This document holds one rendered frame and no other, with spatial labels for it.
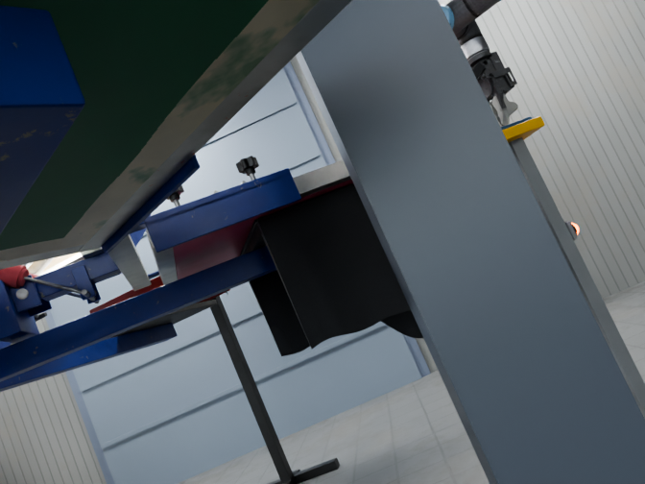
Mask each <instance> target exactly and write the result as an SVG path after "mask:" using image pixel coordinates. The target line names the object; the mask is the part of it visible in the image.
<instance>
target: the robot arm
mask: <svg viewBox="0 0 645 484"><path fill-rule="evenodd" d="M499 1H500V2H501V1H502V0H451V1H450V2H448V3H447V4H446V5H441V7H442V10H443V12H444V14H445V16H446V18H447V20H448V22H449V24H450V26H451V28H452V30H453V32H454V34H455V36H456V38H457V39H458V41H459V43H460V45H461V47H462V49H463V51H464V54H465V56H466V59H467V61H468V63H469V65H470V67H471V69H472V71H473V73H474V75H475V77H476V79H477V81H478V83H479V85H480V87H481V88H482V90H483V92H484V94H485V96H486V98H487V100H488V102H489V104H490V107H491V109H492V111H493V113H494V115H495V117H496V119H497V121H498V123H499V125H500V127H504V126H506V125H509V124H510V118H509V116H510V115H511V114H512V113H513V112H515V111H516V110H517V109H518V105H517V103H516V102H510V101H509V100H508V99H507V97H506V94H507V93H508V92H509V91H510V90H511V89H512V88H514V85H517V81H516V79H515V77H514V74H513V72H512V70H511V68H510V67H507V68H505V67H504V65H503V63H502V61H501V60H500V58H499V56H498V54H497V52H496V51H495V52H492V53H491V52H490V48H489V46H488V44H487V42H486V40H485V38H484V37H483V35H482V33H481V31H480V29H479V27H478V25H477V23H476V21H475V19H476V18H478V17H479V16H480V15H481V14H483V13H484V12H486V11H487V10H488V9H490V8H491V7H493V6H494V5H495V4H497V3H498V2H499ZM509 73H511V75H512V77H513V79H514V80H513V81H512V79H511V77H510V75H509ZM490 100H492V101H491V102H490Z"/></svg>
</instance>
